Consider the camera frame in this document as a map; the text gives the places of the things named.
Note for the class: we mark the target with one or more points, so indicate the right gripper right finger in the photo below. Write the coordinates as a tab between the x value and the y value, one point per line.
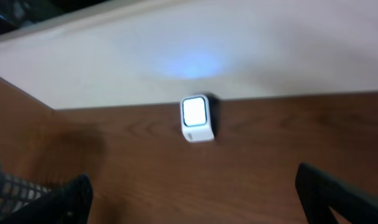
320	193

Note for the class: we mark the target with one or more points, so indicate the white barcode scanner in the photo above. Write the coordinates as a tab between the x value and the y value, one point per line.
198	117

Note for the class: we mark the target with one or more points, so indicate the grey plastic shopping basket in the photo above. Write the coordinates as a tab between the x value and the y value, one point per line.
16	193

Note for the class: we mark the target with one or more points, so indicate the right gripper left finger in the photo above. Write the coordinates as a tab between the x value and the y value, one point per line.
68	204

